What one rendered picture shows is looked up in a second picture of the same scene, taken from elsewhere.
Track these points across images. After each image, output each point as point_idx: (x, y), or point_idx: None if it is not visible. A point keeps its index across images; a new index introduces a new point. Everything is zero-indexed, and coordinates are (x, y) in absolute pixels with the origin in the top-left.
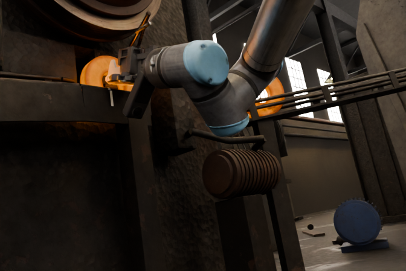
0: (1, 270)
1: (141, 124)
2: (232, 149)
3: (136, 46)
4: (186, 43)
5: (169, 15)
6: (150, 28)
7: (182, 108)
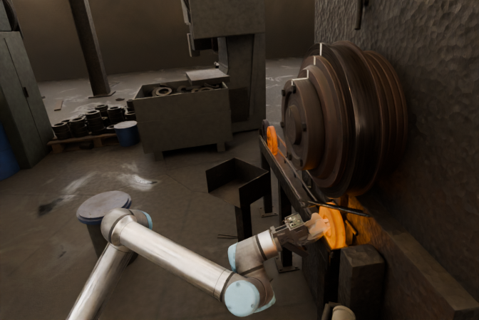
0: (318, 259)
1: (322, 263)
2: None
3: (286, 219)
4: (243, 241)
5: (472, 177)
6: (428, 186)
7: (342, 288)
